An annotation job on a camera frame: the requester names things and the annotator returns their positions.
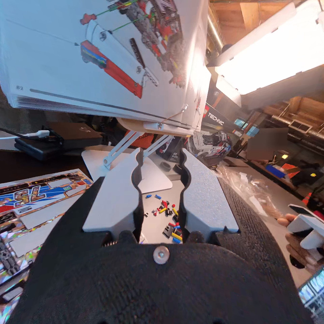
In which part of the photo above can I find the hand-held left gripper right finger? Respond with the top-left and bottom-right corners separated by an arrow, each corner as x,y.
179,148 -> 240,243

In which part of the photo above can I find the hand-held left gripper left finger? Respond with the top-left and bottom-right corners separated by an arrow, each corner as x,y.
82,147 -> 144,243

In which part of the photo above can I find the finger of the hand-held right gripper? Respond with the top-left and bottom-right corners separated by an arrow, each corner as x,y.
300,228 -> 324,250
287,214 -> 324,234

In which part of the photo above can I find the lego race car model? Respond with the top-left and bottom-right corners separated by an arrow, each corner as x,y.
298,273 -> 324,313

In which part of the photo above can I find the lego instruction booklet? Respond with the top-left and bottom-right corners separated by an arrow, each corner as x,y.
0,0 -> 212,132

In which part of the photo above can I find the pile of small lego pieces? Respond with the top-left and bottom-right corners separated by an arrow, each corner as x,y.
144,194 -> 184,245

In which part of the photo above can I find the lego set box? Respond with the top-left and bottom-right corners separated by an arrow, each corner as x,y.
156,102 -> 253,168

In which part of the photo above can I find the person's right hand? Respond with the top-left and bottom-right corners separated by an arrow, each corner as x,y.
277,213 -> 318,273

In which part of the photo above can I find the clear plastic bag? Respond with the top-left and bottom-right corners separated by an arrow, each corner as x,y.
215,162 -> 282,219

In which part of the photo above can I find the white book stand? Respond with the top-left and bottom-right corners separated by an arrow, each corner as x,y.
81,118 -> 200,193

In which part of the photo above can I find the blue storage bin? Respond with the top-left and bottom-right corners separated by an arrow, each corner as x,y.
266,165 -> 286,178

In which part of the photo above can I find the holographic sticker sheet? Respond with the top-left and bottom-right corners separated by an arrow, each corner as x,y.
0,168 -> 94,324

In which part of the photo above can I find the black power adapter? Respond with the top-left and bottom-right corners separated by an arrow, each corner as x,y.
48,123 -> 103,150

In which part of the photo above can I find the paned window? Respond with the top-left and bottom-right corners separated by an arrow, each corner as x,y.
234,118 -> 260,136

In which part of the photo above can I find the black charger block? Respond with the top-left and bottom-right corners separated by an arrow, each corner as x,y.
14,137 -> 64,161

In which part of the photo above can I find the LED panel light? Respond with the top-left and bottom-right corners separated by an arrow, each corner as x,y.
206,0 -> 324,110

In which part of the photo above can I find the white duct vent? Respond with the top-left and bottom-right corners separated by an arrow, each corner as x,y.
289,119 -> 312,132

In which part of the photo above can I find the white charging cable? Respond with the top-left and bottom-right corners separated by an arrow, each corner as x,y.
0,130 -> 50,140

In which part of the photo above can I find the silver ceiling duct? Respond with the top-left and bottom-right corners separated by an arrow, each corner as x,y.
207,10 -> 226,53

